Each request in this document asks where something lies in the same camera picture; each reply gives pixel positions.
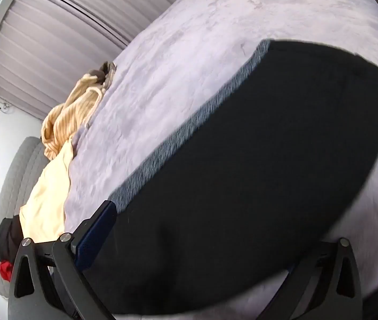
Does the lavender fleece blanket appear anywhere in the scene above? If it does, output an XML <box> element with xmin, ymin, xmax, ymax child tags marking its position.
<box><xmin>63</xmin><ymin>0</ymin><xmax>378</xmax><ymax>320</ymax></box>

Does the red cloth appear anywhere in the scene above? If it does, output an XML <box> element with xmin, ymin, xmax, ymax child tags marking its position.
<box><xmin>0</xmin><ymin>261</ymin><xmax>14</xmax><ymax>282</ymax></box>

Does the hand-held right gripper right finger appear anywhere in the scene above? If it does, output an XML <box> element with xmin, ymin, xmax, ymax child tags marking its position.
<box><xmin>269</xmin><ymin>238</ymin><xmax>363</xmax><ymax>320</ymax></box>

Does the black cloth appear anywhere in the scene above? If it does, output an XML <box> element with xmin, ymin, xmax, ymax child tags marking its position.
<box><xmin>0</xmin><ymin>215</ymin><xmax>26</xmax><ymax>264</ymax></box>

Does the yellow striped garment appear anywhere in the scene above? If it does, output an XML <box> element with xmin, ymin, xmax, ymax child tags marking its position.
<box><xmin>41</xmin><ymin>73</ymin><xmax>109</xmax><ymax>161</ymax></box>

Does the black pants grey waistband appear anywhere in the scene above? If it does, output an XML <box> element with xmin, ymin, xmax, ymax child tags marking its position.
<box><xmin>84</xmin><ymin>39</ymin><xmax>378</xmax><ymax>315</ymax></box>

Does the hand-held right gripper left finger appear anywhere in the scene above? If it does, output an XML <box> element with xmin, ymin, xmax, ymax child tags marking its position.
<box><xmin>8</xmin><ymin>201</ymin><xmax>118</xmax><ymax>320</ymax></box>

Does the dark brown cloth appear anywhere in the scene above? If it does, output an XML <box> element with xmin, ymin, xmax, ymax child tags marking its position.
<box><xmin>87</xmin><ymin>61</ymin><xmax>118</xmax><ymax>89</ymax></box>

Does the pale yellow cloth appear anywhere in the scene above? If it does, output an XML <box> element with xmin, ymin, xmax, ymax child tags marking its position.
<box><xmin>19</xmin><ymin>137</ymin><xmax>76</xmax><ymax>241</ymax></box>

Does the pleated grey curtain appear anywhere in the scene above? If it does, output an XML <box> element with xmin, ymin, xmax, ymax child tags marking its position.
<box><xmin>0</xmin><ymin>0</ymin><xmax>183</xmax><ymax>110</ymax></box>

